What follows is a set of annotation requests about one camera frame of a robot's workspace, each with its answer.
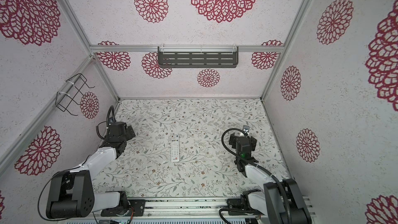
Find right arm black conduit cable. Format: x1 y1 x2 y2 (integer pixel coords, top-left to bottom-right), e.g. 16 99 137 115
218 128 291 224

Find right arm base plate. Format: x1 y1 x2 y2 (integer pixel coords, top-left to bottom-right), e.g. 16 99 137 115
227 198 262 215

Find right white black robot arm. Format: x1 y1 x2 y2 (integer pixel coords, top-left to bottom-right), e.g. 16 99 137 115
229 134 313 224

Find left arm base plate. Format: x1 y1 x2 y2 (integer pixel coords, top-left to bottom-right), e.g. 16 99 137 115
101 200 146 217

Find aluminium front rail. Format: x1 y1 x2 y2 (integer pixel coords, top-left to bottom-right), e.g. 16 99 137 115
55 196 317 220

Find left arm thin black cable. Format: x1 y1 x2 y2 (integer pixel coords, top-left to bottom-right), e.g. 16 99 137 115
37 155 94 222

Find dark grey wall shelf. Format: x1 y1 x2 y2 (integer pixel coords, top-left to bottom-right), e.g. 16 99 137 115
157 46 239 68

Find black wire wall rack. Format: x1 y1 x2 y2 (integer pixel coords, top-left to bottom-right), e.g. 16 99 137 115
55 73 95 116

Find white remote control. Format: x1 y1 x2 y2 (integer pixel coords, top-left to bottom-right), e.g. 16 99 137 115
171 134 180 162

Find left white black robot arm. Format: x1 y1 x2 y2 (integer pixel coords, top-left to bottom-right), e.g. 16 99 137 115
46 122 135 220

